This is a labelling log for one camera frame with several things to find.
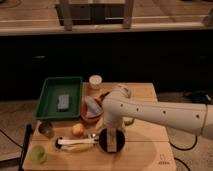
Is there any grey eraser block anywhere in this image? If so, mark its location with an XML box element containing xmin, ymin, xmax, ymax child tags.
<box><xmin>57</xmin><ymin>94</ymin><xmax>69</xmax><ymax>111</ymax></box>

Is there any black cable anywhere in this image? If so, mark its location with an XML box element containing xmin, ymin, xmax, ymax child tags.
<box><xmin>168</xmin><ymin>134</ymin><xmax>199</xmax><ymax>152</ymax></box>

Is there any orange fruit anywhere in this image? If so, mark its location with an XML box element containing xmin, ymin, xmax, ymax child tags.
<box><xmin>72</xmin><ymin>123</ymin><xmax>85</xmax><ymax>137</ymax></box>

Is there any dark metal cup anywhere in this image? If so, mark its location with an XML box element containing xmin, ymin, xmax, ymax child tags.
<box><xmin>38</xmin><ymin>121</ymin><xmax>54</xmax><ymax>138</ymax></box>

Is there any green plastic tray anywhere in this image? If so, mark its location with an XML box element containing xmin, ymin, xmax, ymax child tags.
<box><xmin>35</xmin><ymin>76</ymin><xmax>83</xmax><ymax>121</ymax></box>

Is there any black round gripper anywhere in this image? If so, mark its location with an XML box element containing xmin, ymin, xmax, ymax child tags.
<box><xmin>55</xmin><ymin>128</ymin><xmax>125</xmax><ymax>153</ymax></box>

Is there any red bowl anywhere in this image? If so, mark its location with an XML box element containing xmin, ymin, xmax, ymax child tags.
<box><xmin>81</xmin><ymin>96</ymin><xmax>103</xmax><ymax>124</ymax></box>

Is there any yellow banana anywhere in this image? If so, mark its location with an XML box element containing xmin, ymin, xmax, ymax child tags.
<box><xmin>65</xmin><ymin>144</ymin><xmax>94</xmax><ymax>153</ymax></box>

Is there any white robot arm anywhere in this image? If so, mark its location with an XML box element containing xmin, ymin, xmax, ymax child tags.
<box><xmin>55</xmin><ymin>85</ymin><xmax>213</xmax><ymax>153</ymax></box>

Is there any green plastic cup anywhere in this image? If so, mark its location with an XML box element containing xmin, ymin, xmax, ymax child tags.
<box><xmin>29</xmin><ymin>145</ymin><xmax>47</xmax><ymax>164</ymax></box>

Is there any grey cloth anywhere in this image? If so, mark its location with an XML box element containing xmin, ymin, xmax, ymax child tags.
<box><xmin>85</xmin><ymin>96</ymin><xmax>103</xmax><ymax>118</ymax></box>

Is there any wooden stool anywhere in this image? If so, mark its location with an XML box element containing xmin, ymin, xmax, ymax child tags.
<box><xmin>55</xmin><ymin>0</ymin><xmax>134</xmax><ymax>31</ymax></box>

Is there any white cup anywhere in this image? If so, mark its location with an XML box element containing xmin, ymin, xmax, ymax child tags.
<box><xmin>89</xmin><ymin>75</ymin><xmax>102</xmax><ymax>90</ymax></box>

